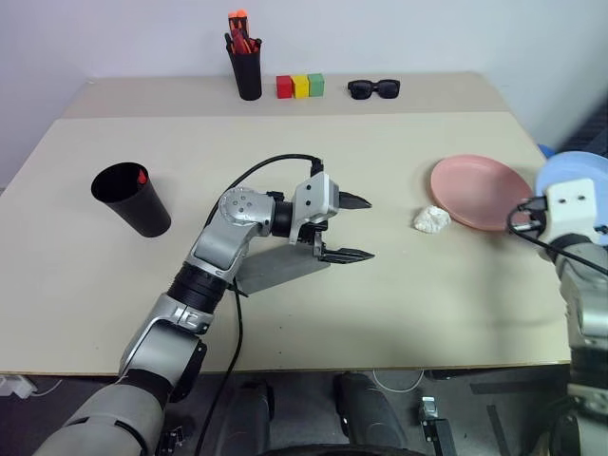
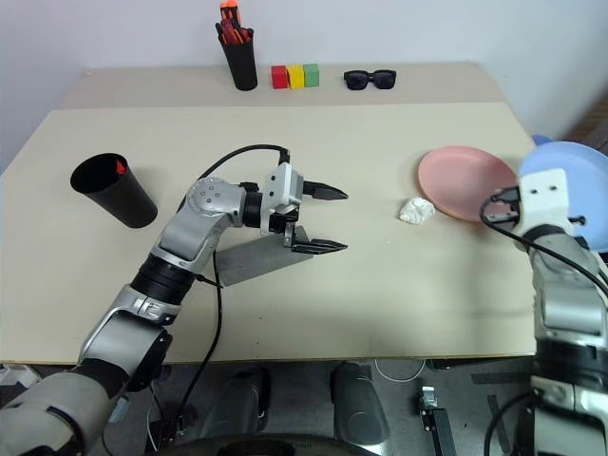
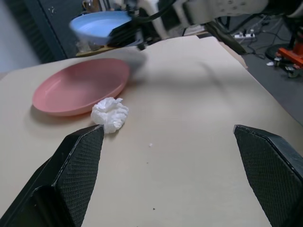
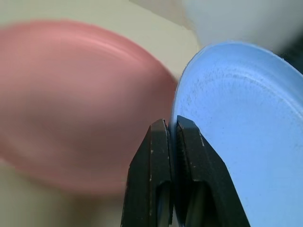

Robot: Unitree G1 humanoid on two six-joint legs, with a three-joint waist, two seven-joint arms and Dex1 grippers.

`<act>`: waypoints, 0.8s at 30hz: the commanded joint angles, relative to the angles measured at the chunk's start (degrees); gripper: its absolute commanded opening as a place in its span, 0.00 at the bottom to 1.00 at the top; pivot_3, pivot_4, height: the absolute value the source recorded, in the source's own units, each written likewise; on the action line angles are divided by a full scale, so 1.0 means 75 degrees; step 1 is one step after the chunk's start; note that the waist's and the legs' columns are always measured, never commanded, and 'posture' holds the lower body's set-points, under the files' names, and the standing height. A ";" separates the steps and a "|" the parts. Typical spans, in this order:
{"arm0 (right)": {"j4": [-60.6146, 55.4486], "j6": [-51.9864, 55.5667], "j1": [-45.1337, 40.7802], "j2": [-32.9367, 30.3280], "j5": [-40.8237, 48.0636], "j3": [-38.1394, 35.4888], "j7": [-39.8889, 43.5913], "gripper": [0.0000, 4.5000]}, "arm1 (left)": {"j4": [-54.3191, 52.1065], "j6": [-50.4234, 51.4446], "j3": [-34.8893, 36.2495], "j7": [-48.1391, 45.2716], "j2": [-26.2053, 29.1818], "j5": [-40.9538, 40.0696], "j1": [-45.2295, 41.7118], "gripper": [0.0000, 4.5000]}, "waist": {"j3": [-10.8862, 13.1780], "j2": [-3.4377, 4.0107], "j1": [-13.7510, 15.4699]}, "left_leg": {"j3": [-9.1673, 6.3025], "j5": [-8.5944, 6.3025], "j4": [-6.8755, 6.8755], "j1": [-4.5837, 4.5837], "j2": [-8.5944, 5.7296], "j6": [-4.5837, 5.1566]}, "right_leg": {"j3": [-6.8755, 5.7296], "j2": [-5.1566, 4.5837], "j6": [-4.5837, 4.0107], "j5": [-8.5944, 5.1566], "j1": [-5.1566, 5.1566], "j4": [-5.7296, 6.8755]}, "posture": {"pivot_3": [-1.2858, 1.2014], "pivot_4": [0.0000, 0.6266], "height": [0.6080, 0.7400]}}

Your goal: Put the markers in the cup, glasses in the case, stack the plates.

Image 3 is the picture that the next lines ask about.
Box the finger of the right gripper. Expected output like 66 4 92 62
106 35 144 48
108 21 138 38

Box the wooden side shelf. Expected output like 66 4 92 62
75 44 124 57

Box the white power strip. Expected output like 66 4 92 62
233 31 257 40

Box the pink plate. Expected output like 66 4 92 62
32 58 131 117

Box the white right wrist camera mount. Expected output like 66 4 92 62
141 0 171 40

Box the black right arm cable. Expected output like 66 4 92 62
134 0 180 24

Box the blue plate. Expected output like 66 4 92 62
69 11 134 45

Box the black diagonal bar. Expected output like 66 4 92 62
205 20 247 55

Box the crumpled white tissue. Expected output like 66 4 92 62
90 97 130 135

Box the dark slatted cabinet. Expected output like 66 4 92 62
7 0 82 65

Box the orange and black stand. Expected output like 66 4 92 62
274 46 303 79

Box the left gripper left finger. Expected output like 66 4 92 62
0 124 105 227

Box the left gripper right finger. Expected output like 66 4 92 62
233 124 303 227

